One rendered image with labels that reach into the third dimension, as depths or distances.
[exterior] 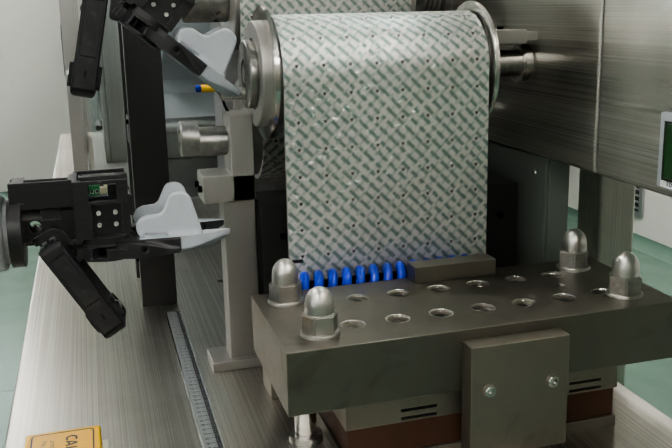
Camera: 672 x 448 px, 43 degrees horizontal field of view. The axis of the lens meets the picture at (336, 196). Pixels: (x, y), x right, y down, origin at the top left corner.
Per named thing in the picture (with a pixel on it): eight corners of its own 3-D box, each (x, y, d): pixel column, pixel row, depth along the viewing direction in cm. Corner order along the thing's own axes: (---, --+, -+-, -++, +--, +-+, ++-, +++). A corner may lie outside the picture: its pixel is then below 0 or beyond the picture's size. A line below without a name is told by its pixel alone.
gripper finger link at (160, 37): (209, 65, 86) (137, 10, 83) (200, 77, 86) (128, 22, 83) (205, 64, 90) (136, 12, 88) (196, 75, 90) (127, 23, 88)
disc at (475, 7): (440, 113, 109) (445, -4, 104) (444, 113, 109) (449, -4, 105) (492, 139, 95) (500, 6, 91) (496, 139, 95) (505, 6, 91)
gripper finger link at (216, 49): (270, 60, 89) (198, 3, 86) (236, 105, 89) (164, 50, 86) (265, 59, 92) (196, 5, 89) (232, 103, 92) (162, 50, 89)
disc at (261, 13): (250, 125, 102) (247, -1, 98) (254, 124, 102) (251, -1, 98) (277, 154, 89) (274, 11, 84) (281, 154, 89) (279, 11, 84)
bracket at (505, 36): (473, 42, 102) (473, 26, 102) (516, 41, 104) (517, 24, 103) (492, 44, 98) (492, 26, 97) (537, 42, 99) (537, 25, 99)
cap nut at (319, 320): (295, 328, 78) (294, 282, 77) (333, 324, 79) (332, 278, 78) (305, 343, 75) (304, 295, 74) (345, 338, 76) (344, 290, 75)
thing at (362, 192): (289, 290, 93) (283, 124, 89) (483, 268, 100) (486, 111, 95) (290, 291, 93) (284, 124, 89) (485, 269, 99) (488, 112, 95)
